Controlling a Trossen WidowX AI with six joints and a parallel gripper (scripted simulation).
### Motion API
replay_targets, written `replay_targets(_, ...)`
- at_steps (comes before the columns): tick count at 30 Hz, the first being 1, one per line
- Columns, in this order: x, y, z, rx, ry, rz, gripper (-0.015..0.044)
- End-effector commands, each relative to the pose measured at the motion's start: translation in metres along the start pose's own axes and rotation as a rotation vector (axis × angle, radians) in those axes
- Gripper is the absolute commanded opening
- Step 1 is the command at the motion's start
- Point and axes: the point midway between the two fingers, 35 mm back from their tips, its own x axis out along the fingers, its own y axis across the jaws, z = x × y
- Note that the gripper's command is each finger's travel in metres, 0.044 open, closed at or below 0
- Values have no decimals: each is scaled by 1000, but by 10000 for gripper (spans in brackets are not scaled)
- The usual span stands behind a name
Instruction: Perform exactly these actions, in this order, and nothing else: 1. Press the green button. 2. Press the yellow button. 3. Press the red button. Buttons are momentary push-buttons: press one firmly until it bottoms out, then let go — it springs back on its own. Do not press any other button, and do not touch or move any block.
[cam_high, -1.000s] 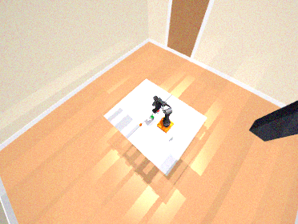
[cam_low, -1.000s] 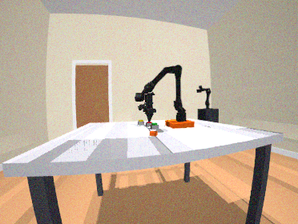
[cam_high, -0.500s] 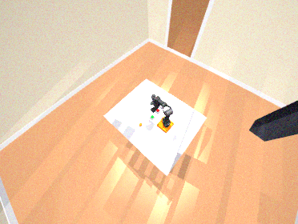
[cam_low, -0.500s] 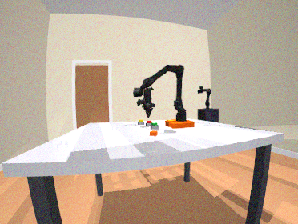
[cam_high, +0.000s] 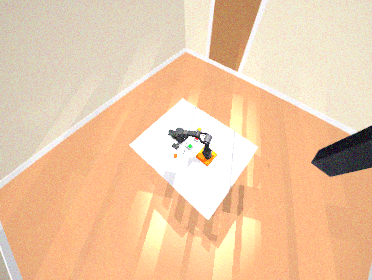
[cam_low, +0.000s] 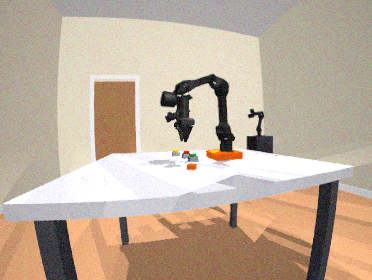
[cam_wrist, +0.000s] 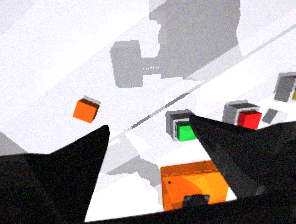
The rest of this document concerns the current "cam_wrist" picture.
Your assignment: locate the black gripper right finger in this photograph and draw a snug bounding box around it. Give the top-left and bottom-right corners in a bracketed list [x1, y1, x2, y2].
[189, 115, 296, 198]

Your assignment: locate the red button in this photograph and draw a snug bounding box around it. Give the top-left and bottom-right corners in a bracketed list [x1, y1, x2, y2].
[225, 102, 262, 129]

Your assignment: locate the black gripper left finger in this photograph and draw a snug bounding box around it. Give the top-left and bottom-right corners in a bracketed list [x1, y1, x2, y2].
[0, 125, 110, 224]

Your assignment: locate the green button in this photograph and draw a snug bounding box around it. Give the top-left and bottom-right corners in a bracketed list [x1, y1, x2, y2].
[170, 112, 197, 142]

